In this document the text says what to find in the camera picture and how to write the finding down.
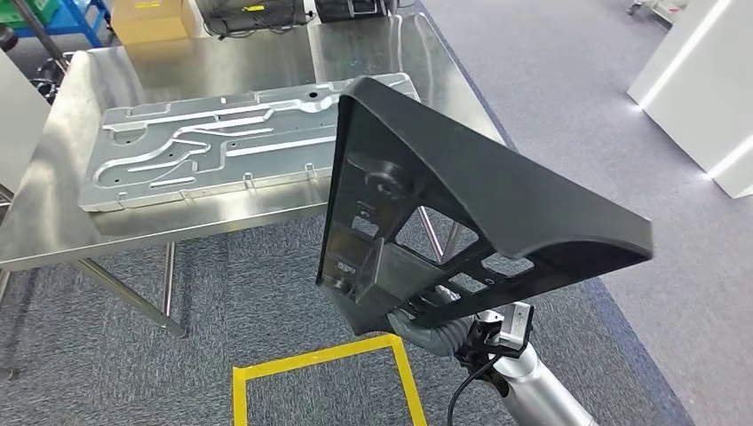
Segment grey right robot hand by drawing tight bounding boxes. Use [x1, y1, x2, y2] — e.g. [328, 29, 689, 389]
[406, 286, 466, 321]

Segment black plastic plate part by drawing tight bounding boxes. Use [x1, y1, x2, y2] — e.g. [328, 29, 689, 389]
[315, 76, 654, 336]

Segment steel workbench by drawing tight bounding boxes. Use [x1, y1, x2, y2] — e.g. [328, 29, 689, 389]
[0, 12, 507, 339]

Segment stamped galvanized metal plate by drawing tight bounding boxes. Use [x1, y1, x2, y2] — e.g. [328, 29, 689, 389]
[77, 72, 422, 214]

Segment black device yellow label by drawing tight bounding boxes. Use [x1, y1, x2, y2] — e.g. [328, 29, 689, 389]
[313, 0, 394, 25]

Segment white cabinet with light strips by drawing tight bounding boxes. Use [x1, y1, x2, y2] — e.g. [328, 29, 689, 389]
[626, 0, 753, 200]

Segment cardboard box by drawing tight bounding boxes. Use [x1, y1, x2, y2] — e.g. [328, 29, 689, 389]
[110, 0, 198, 46]

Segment white partition panel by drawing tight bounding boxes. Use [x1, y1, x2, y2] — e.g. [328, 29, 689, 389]
[0, 50, 53, 195]

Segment blue cart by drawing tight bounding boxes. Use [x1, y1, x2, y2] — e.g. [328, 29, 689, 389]
[0, 0, 113, 50]

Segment black pole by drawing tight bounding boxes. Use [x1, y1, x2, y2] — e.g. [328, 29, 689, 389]
[12, 0, 70, 72]

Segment green plastic crate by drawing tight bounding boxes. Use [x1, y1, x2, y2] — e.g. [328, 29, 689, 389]
[0, 0, 60, 29]

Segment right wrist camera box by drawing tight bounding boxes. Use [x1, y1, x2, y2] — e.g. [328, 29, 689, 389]
[479, 303, 535, 359]

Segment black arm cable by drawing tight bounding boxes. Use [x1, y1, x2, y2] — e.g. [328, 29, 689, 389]
[447, 352, 507, 426]

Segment black tray with cables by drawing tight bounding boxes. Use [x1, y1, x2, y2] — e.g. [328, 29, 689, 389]
[202, 0, 314, 41]

